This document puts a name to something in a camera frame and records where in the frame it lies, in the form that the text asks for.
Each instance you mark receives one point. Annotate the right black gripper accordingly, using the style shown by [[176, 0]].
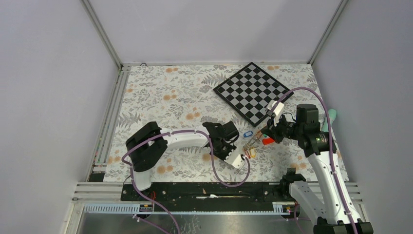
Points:
[[273, 131]]

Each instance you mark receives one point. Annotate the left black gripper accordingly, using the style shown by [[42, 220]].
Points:
[[222, 157]]

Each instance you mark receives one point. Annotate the large grey metal keyring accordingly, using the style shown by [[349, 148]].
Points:
[[255, 139]]

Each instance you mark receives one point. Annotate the yellow key tag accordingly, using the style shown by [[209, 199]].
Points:
[[252, 153]]

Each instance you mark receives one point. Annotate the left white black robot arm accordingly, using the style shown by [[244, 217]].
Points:
[[148, 144]]

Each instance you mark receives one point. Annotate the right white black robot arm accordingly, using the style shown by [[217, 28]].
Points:
[[335, 213]]

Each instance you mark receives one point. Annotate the red plastic block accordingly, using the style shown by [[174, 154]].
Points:
[[267, 141]]

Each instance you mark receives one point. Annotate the blue key tag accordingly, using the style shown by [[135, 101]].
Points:
[[248, 134]]

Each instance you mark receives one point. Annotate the black white checkerboard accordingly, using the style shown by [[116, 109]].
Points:
[[249, 91]]

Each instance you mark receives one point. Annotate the floral table mat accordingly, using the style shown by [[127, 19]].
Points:
[[182, 97]]

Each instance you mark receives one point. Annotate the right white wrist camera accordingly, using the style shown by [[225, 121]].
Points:
[[274, 111]]

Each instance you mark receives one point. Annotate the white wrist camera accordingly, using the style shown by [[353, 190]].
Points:
[[274, 111], [235, 160]]

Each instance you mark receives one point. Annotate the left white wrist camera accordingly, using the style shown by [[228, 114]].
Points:
[[235, 160]]

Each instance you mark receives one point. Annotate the mint green cylinder handle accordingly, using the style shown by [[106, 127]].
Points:
[[332, 116]]

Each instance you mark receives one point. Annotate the white slotted cable duct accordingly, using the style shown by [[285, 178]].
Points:
[[198, 207]]

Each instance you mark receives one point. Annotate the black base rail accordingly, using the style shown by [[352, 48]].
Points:
[[186, 192]]

